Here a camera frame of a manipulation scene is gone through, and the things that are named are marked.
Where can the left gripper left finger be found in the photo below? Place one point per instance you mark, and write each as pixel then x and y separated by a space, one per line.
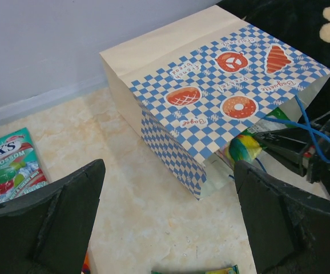
pixel 48 230

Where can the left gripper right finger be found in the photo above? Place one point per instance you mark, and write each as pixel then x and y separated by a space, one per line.
pixel 288 228

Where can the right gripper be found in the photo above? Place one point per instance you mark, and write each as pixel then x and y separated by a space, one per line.
pixel 288 146

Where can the green lemon candy bag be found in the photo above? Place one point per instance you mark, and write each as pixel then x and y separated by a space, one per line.
pixel 245 146
pixel 230 269

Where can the checkered paper bag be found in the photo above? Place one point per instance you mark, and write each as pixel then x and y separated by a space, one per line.
pixel 189 88

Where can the black floral pillow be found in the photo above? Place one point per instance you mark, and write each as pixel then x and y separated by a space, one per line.
pixel 302 24

